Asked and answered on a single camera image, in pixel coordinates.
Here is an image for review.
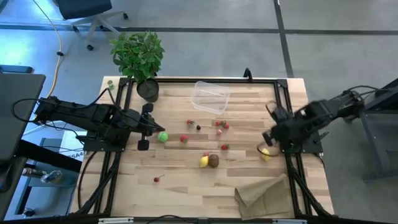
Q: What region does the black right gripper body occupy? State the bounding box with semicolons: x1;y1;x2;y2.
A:
262;101;307;149

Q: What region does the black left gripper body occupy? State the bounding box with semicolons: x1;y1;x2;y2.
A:
130;103;156;151

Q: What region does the clear plastic tupperware container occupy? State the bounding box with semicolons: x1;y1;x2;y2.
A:
190;80;231;115

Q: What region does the brown toy kiwi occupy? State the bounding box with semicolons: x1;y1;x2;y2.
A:
208;154;220;169

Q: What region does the green potted plant black pot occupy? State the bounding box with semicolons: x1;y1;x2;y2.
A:
109;30;165;103

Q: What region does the tan folded cloth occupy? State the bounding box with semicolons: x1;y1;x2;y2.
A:
234;173;295;221

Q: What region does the white printed sign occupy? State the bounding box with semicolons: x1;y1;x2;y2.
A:
58;130;88;162

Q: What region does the dark side table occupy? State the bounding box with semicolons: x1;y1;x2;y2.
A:
360;77;398;183

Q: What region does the clear water bottle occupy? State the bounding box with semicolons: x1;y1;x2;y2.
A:
39;169;63;184

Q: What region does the brown bottle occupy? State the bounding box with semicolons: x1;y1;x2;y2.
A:
21;167;43;179

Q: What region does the dark grey desk top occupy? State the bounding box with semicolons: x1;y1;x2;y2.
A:
0;73;47;162

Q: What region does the office chair with white base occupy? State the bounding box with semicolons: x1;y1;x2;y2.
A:
55;0;129;52

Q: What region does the black flat device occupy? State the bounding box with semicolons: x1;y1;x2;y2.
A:
0;64;34;75

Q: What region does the black right gripper cable loop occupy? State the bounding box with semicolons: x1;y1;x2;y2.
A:
256;140;282;157

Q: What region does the black aluminium table frame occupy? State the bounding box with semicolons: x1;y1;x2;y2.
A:
70;76;335;218

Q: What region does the black table-edge cable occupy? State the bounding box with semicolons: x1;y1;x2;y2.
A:
145;213;195;224

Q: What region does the black curved cable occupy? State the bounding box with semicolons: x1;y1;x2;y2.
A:
77;151;98;210

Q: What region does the silver metal bracket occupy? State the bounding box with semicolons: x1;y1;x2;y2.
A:
98;217;134;224
272;218;308;224

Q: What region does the yellow floor cable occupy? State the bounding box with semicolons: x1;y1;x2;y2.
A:
32;0;63;98

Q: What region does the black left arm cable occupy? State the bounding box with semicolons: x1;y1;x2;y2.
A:
11;98;43;125

